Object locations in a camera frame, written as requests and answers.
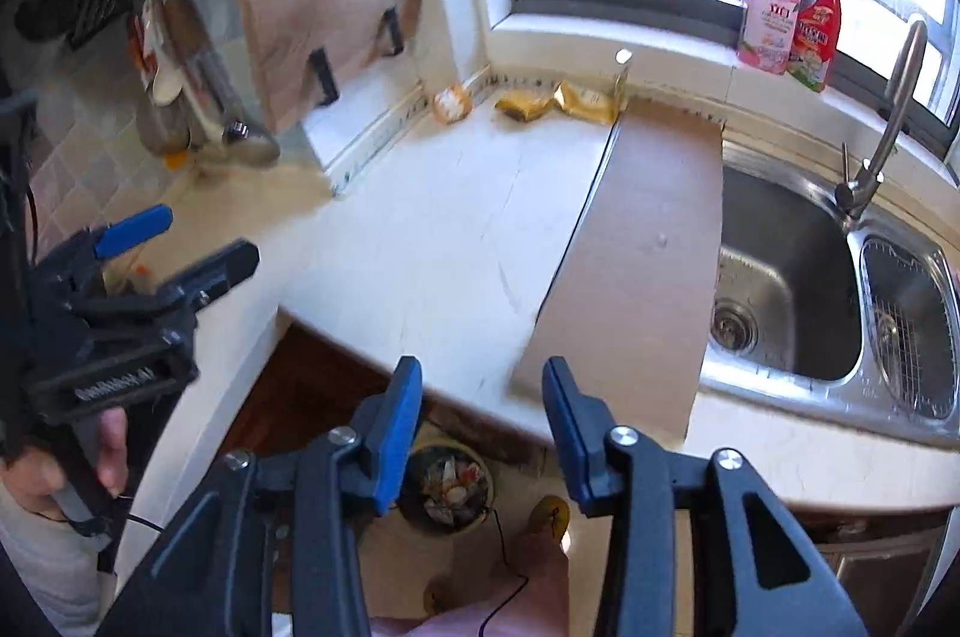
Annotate stainless steel double sink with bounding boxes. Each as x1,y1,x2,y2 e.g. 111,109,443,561
697,131,960,450

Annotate white rice spatula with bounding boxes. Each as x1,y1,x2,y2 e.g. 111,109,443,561
146,18,185,106

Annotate yellow snack packet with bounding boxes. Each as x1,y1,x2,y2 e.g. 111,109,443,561
493,88,554,123
553,80,620,127

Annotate steel skimmer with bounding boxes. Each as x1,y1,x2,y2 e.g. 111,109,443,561
135,74,192,154

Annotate wooden cutting board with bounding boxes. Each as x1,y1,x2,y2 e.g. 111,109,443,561
231,0,430,136

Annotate black frying pan wooden handle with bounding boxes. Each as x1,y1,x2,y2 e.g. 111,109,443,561
15,0,83,42

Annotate red spray bottle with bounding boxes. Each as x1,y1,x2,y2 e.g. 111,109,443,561
786,0,848,94

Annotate small yellowish bottle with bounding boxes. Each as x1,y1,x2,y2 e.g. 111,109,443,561
611,48,635,117

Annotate pink dish soap bottle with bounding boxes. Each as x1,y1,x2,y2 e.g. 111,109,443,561
737,0,803,77

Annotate steel gooseneck faucet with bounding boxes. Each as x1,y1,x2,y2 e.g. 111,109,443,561
835,18,929,233

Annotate person's pink trouser leg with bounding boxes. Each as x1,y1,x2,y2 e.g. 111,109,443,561
367,528,571,637

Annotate orange and white packet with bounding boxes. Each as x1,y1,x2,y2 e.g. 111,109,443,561
431,86,472,125

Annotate flat brown cardboard sheet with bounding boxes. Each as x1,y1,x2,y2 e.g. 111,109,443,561
510,101,725,443

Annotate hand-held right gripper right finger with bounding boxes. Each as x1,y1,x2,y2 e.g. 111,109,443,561
541,356,871,637

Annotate person's left forearm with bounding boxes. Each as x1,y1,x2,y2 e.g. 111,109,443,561
0,487,113,637

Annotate person's left hand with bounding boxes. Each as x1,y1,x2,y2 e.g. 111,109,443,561
0,407,130,522

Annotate black cable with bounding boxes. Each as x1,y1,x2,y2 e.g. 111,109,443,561
480,506,533,637

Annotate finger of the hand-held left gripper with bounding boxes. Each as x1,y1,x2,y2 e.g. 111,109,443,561
81,238,261,332
34,204,175,292

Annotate wire sink basket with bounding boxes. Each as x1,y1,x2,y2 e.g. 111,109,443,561
859,236,957,420

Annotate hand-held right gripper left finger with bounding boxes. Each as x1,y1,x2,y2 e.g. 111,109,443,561
97,356,423,637

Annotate yellow rimmed dark trash bin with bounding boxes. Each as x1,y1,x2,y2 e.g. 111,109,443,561
397,443,496,537

